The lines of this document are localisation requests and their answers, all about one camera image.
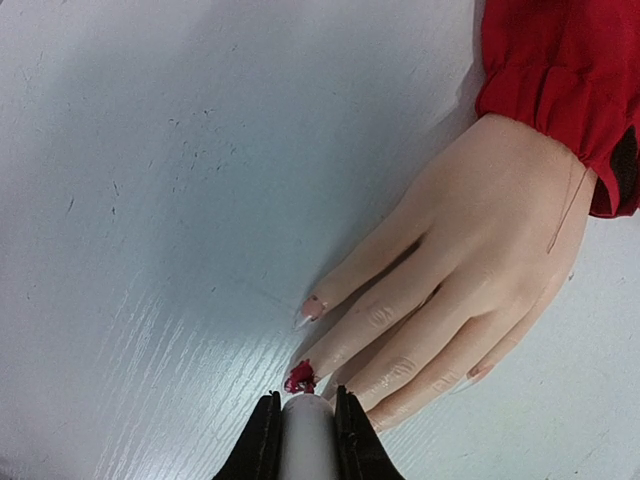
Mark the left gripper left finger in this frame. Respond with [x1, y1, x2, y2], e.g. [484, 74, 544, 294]
[213, 391, 281, 480]

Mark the white nail polish cap brush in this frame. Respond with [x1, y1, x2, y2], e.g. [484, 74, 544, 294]
[278, 394, 340, 480]

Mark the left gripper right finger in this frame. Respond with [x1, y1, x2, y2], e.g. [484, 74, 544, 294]
[334, 386, 404, 480]

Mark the red jacket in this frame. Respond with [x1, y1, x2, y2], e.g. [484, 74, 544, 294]
[476, 0, 639, 218]

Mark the mannequin hand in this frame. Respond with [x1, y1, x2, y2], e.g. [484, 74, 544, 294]
[298, 114, 596, 431]

